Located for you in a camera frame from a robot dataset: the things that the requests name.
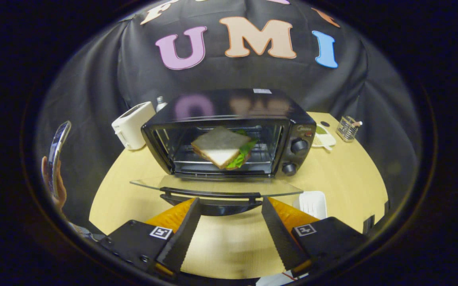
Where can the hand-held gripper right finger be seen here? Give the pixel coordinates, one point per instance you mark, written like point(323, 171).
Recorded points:
point(278, 234)

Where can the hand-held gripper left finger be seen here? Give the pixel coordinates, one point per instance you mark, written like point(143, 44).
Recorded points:
point(181, 238)

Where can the lettuce sandwich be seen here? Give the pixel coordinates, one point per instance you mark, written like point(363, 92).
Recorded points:
point(219, 145)

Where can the black toaster oven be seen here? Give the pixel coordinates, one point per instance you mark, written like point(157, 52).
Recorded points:
point(292, 119)

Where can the white pop-up toaster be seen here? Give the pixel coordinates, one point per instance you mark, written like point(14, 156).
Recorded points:
point(133, 125)

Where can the white rectangular tray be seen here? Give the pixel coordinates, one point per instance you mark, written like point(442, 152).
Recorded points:
point(312, 204)

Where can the white divided spice dish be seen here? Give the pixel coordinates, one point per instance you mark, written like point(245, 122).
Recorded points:
point(326, 139)

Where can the black round table grommet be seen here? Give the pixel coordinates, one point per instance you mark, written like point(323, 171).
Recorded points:
point(325, 124)

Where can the clear plastic bottle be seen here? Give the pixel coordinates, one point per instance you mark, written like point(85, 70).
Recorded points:
point(161, 104)

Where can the smartphone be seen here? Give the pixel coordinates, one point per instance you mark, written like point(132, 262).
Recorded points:
point(57, 155)

